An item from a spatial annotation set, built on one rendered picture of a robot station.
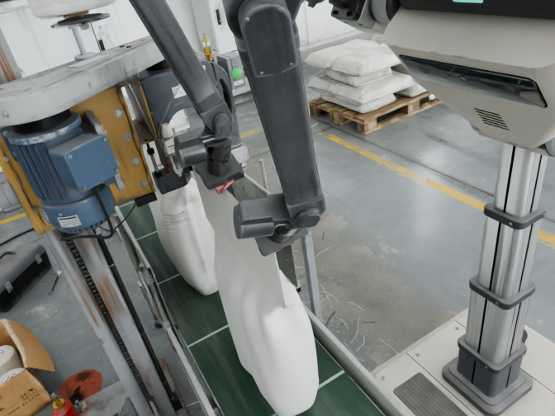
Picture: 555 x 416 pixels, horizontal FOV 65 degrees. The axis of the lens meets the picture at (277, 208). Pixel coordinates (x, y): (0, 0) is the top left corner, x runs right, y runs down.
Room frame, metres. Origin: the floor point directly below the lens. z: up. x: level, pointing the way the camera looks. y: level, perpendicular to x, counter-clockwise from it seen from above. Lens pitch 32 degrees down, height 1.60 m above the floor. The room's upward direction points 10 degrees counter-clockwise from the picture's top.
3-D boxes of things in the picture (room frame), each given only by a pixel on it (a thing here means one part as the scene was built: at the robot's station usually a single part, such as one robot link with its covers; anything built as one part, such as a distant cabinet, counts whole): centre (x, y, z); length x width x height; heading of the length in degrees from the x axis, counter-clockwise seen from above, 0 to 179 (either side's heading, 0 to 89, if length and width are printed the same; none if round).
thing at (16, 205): (1.07, 0.70, 1.14); 0.11 x 0.06 x 0.11; 25
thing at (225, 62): (1.30, 0.06, 1.28); 0.08 x 0.05 x 0.09; 25
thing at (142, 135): (1.23, 0.36, 1.26); 0.22 x 0.05 x 0.16; 25
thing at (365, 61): (3.82, -1.04, 0.56); 0.66 x 0.42 x 0.15; 115
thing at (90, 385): (1.33, 1.01, 0.02); 0.22 x 0.18 x 0.04; 25
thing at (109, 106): (1.16, 0.54, 1.18); 0.34 x 0.25 x 0.31; 115
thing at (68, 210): (0.93, 0.46, 1.21); 0.15 x 0.15 x 0.25
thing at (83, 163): (0.87, 0.38, 1.25); 0.10 x 0.08 x 0.12; 140
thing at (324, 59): (4.18, -0.85, 0.56); 0.66 x 0.43 x 0.15; 112
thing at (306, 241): (1.22, -0.08, 0.39); 0.03 x 0.03 x 0.78; 25
